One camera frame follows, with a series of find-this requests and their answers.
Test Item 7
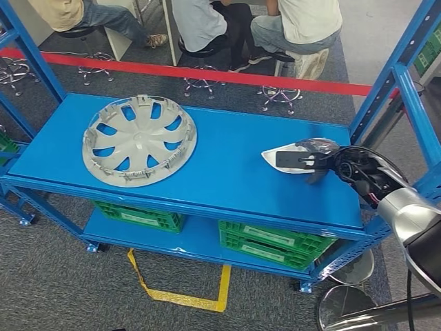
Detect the grey wheel hubcap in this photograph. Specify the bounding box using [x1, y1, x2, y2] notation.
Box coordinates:
[81, 94, 198, 188]

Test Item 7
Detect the silver metal bar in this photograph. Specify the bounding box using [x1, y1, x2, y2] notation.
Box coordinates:
[323, 292, 441, 331]

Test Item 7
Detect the blue metal shelf rack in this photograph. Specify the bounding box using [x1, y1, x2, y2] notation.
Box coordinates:
[0, 0, 441, 293]

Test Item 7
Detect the black chrome swivel stool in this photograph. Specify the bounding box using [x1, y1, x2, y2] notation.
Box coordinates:
[256, 50, 304, 116]
[54, 26, 115, 88]
[0, 57, 40, 98]
[177, 34, 230, 101]

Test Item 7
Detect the white mirror cover part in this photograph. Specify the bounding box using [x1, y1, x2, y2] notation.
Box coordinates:
[261, 137, 340, 175]

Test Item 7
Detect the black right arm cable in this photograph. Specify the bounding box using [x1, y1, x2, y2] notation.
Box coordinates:
[345, 145, 415, 331]

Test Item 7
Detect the person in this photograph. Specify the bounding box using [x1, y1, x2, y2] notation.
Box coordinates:
[171, 0, 273, 74]
[250, 0, 343, 81]
[27, 0, 169, 49]

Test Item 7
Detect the dark stanchion post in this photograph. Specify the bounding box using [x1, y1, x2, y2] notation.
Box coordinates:
[353, 93, 424, 159]

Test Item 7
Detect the red barrier tape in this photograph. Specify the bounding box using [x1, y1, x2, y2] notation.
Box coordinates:
[0, 48, 400, 99]

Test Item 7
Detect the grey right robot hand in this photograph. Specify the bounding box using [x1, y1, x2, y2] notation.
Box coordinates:
[294, 138, 341, 186]

